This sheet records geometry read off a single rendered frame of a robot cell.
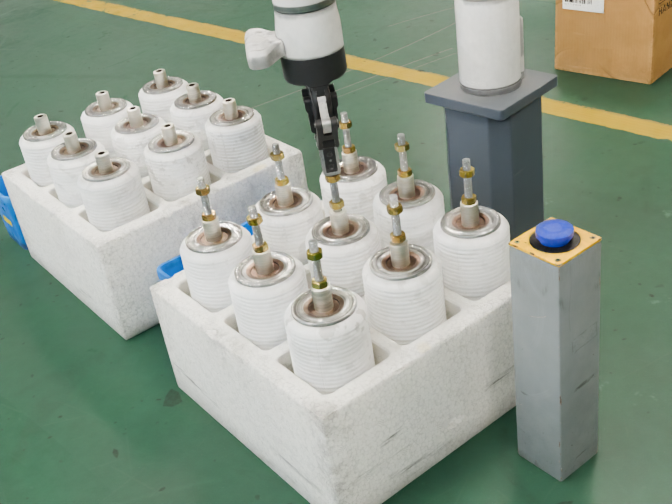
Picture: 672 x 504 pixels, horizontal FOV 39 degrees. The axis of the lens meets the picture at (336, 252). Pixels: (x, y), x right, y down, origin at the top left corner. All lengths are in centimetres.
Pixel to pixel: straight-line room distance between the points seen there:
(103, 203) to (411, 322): 57
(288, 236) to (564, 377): 42
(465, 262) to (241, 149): 54
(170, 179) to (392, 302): 54
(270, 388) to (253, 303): 10
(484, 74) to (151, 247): 57
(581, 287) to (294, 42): 41
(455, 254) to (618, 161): 75
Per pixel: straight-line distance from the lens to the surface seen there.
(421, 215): 123
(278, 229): 126
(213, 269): 121
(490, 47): 139
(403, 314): 111
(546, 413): 113
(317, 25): 106
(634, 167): 185
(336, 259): 117
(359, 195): 132
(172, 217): 149
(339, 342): 104
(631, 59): 219
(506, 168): 144
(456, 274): 118
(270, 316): 113
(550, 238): 101
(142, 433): 136
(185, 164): 151
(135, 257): 149
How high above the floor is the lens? 86
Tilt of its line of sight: 32 degrees down
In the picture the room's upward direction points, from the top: 9 degrees counter-clockwise
